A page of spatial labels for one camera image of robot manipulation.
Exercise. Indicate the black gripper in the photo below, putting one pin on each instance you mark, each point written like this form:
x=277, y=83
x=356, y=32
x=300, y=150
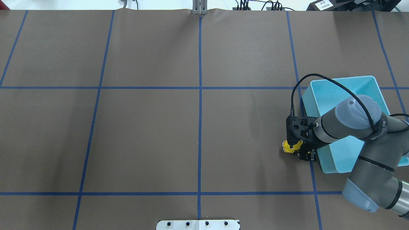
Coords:
x=307, y=154

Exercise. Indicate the yellow beetle toy car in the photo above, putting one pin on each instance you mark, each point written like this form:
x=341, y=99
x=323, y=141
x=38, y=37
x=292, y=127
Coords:
x=293, y=149

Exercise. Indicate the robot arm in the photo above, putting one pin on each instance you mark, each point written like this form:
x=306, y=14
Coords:
x=372, y=183

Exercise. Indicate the light blue plastic bin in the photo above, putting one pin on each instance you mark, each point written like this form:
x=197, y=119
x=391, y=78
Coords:
x=320, y=97

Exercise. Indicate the black labelled device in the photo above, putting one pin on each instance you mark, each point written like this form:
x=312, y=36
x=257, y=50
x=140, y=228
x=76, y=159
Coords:
x=327, y=5

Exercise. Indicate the brown paper table mat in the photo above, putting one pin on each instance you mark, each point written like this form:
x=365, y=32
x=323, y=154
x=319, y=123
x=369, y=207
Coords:
x=120, y=119

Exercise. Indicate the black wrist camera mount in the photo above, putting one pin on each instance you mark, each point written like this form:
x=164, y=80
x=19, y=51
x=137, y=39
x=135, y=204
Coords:
x=300, y=128

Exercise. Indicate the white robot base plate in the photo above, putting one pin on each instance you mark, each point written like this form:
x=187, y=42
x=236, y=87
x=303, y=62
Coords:
x=212, y=224

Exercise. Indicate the grey aluminium frame post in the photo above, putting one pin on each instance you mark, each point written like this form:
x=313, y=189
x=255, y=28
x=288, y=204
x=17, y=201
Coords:
x=199, y=7

